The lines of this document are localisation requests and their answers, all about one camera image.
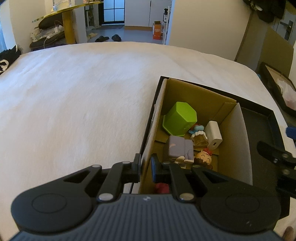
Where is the black ghost mask cloth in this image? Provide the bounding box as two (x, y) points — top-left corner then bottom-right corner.
(0, 45), (22, 74)

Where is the red small toy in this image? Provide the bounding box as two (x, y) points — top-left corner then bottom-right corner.
(155, 183), (170, 194)

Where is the orange cardboard box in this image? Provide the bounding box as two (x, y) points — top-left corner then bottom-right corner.
(152, 21), (162, 40)

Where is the brown haired doll figurine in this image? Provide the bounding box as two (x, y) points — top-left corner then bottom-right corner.
(194, 148), (213, 170)

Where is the black slipper left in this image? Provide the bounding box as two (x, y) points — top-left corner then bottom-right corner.
(95, 36), (109, 43)

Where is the beige slipper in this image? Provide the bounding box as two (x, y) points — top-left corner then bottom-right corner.
(87, 33), (98, 39)

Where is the green hexagonal cup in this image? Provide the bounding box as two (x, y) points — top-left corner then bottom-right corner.
(162, 101), (197, 137)

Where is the red blue small figurine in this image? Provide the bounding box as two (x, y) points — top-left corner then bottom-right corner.
(188, 123), (209, 148)

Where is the white power adapter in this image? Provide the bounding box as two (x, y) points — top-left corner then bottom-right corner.
(204, 120), (223, 150)

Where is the brown cardboard box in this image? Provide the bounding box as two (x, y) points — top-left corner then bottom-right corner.
(139, 76), (252, 194)

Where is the clear glass jar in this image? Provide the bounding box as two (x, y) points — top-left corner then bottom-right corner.
(53, 0), (72, 11)

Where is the black framed box right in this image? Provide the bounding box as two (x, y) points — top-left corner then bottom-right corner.
(259, 62), (295, 127)

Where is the purple sofa toy figure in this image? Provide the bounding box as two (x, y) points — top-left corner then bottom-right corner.
(166, 136), (194, 164)

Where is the black slipper right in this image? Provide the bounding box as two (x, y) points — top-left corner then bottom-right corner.
(111, 34), (121, 42)

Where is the yellow round side table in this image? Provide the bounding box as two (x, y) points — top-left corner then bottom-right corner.
(32, 1), (104, 45)

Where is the black slipper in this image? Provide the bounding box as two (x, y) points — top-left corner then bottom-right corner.
(111, 34), (121, 42)
(95, 36), (109, 43)

